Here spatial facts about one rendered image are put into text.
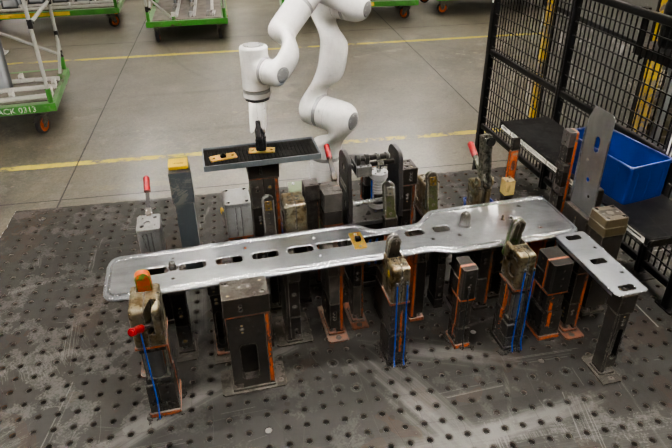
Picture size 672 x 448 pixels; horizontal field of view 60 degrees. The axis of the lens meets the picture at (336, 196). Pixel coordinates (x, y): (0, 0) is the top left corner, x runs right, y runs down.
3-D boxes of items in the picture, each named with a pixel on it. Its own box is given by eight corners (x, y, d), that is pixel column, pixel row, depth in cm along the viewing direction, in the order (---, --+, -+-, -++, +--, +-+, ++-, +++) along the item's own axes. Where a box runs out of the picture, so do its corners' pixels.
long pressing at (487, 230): (100, 310, 148) (99, 305, 148) (108, 259, 167) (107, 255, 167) (582, 233, 176) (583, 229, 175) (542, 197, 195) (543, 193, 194)
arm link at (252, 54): (278, 86, 179) (256, 81, 183) (275, 43, 172) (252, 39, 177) (259, 94, 173) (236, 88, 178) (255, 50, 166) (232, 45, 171)
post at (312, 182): (308, 287, 201) (303, 185, 181) (305, 279, 205) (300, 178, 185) (322, 285, 202) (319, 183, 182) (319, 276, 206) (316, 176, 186)
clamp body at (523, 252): (499, 357, 172) (516, 261, 155) (481, 330, 182) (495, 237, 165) (527, 351, 174) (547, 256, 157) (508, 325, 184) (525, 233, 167)
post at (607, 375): (603, 385, 162) (628, 305, 148) (579, 357, 172) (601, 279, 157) (623, 381, 164) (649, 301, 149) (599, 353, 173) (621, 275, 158)
